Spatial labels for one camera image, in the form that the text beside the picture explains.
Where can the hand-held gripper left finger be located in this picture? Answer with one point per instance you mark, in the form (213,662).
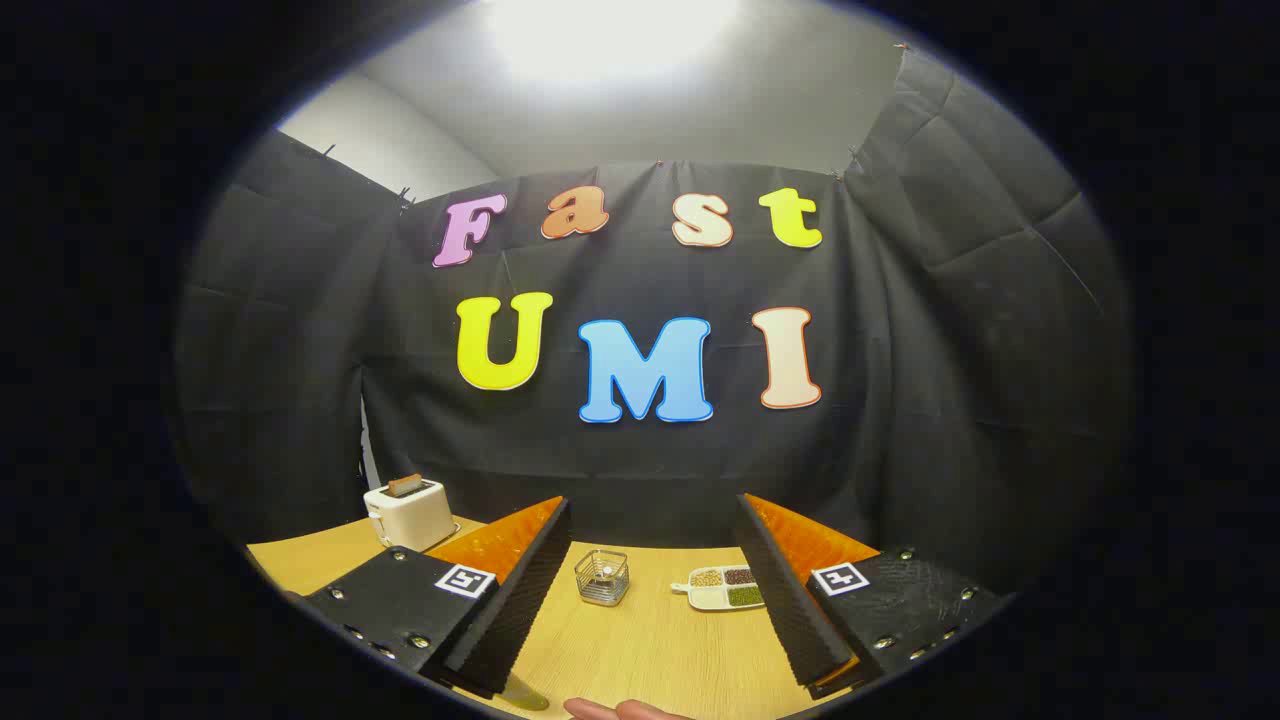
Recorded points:
(520,610)

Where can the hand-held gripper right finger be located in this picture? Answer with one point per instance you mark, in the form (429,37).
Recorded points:
(790,600)

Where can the white divided dish with beans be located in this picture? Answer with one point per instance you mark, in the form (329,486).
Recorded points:
(715,600)

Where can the wooden table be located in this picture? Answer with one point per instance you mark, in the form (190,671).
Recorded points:
(640,650)

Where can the white toaster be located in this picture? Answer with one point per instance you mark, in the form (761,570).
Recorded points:
(410,520)

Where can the brown bread slice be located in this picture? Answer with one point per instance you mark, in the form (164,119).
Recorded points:
(405,486)

